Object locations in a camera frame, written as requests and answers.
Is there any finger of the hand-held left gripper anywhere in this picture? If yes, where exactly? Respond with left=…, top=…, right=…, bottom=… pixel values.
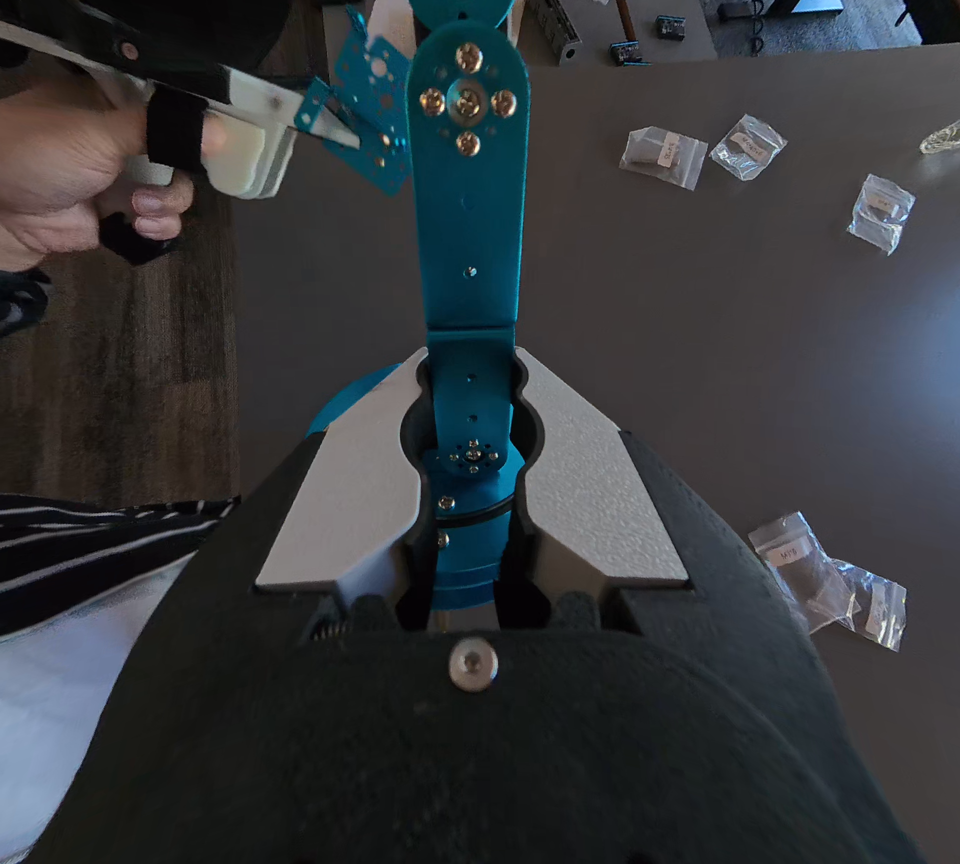
left=217, top=69, right=363, bottom=151

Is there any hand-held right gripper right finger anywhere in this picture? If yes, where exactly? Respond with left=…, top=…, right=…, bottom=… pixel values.
left=498, top=345, right=693, bottom=627

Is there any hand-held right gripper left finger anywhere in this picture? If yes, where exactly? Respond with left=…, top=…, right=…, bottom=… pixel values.
left=253, top=345, right=440, bottom=627

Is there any blue perforated metal bracket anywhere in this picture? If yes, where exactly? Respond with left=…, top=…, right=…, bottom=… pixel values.
left=294, top=5, right=414, bottom=198

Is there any blue toy robot arm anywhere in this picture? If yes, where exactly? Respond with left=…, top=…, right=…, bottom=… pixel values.
left=307, top=0, right=531, bottom=615

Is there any dark desk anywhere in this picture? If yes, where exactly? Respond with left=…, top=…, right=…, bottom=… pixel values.
left=228, top=43, right=960, bottom=864

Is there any person's left hand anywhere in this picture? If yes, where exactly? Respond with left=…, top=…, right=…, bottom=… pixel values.
left=0, top=72, right=228, bottom=274

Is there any person's dark shoe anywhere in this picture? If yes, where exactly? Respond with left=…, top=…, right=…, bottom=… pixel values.
left=0, top=270, right=55, bottom=338

